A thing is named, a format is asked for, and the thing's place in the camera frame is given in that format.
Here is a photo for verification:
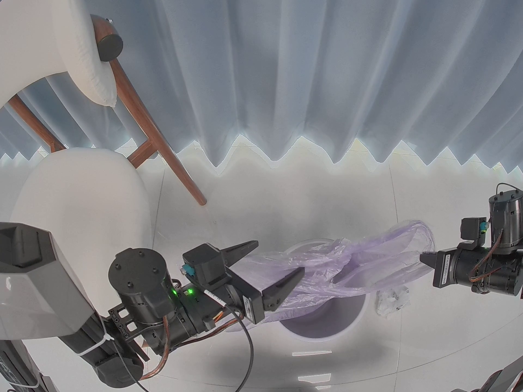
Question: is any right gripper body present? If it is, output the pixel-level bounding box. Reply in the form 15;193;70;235
434;247;491;290

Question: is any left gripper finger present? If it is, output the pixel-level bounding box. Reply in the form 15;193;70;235
261;267;306;313
221;240;259;268

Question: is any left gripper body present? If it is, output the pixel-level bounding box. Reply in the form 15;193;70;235
174;274;268;348

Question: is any purple plastic bag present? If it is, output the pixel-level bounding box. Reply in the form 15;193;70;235
227;218;436;334

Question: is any white trash bin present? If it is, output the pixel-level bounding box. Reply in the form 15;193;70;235
280;238;367;341

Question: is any crumpled clear plastic wrapper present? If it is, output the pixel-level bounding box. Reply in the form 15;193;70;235
375;286;410;317

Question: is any white cushioned wooden chair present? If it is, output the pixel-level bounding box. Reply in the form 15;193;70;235
0;0;208;268

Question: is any pale blue curtain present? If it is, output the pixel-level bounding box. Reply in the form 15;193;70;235
0;0;523;174

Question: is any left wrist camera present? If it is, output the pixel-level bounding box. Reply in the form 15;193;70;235
182;243;229;297

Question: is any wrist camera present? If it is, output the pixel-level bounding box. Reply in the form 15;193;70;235
182;243;229;297
461;217;489;252

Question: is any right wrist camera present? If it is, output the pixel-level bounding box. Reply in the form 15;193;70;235
461;217;489;252

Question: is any black cable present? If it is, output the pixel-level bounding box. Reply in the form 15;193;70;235
135;305;256;392

